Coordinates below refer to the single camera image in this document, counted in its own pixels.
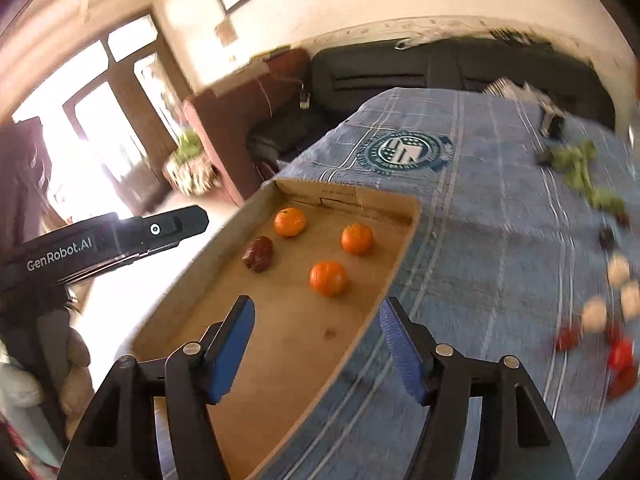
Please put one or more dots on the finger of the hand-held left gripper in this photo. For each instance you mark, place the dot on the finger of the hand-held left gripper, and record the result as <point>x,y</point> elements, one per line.
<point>177,225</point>

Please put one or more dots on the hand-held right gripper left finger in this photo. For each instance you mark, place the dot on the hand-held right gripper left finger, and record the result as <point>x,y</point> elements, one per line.
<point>227,360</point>

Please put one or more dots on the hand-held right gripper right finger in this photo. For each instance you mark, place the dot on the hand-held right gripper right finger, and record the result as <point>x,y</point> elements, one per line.
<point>405,355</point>

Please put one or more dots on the shallow cardboard tray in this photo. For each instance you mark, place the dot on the shallow cardboard tray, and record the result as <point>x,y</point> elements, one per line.
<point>280,320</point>

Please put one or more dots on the red cherry tomato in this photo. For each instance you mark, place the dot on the red cherry tomato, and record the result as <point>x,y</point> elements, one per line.
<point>567,338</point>
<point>621,353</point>
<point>622,385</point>

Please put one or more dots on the beige candy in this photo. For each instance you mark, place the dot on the beige candy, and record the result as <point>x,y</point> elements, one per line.
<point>595,314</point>

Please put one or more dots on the dark purple plum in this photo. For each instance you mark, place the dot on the dark purple plum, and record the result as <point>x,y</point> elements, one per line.
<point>608,238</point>

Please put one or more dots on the red jujube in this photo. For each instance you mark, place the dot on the red jujube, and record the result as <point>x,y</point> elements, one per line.
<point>622,218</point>
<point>258,254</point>

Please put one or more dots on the person's left hand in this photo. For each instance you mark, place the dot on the person's left hand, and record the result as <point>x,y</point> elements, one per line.
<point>77,370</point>

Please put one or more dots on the potted green plant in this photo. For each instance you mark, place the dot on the potted green plant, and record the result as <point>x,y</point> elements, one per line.
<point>190,160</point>

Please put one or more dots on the orange tangerine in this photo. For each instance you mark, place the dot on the orange tangerine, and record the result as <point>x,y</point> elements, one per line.
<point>289,222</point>
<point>357,238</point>
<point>328,278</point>

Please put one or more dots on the blue checked tablecloth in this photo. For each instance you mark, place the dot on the blue checked tablecloth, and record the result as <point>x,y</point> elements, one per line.
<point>475,260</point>

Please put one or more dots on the brown framed glass door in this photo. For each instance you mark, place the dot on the brown framed glass door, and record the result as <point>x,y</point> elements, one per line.
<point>125,90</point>

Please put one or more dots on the white charger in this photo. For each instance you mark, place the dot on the white charger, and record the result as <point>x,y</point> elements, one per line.
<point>304,97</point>

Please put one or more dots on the green leafy sprig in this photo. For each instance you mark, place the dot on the green leafy sprig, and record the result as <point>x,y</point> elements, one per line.
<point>575,165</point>

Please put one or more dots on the black leather sofa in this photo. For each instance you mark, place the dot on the black leather sofa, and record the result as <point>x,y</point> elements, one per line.
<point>380,67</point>

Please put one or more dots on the beige wall switch box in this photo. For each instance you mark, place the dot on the beige wall switch box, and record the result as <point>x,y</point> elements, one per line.
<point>226,31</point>

